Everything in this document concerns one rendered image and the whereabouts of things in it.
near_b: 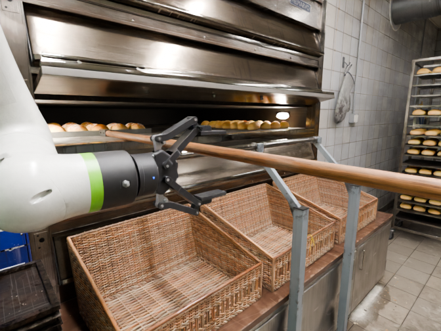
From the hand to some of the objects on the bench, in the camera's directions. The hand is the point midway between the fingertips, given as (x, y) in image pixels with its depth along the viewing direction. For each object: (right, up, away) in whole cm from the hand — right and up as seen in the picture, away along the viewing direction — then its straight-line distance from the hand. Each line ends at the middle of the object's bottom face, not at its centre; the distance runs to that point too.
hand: (218, 163), depth 59 cm
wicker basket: (+26, -45, +84) cm, 99 cm away
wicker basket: (-19, -53, +45) cm, 72 cm away
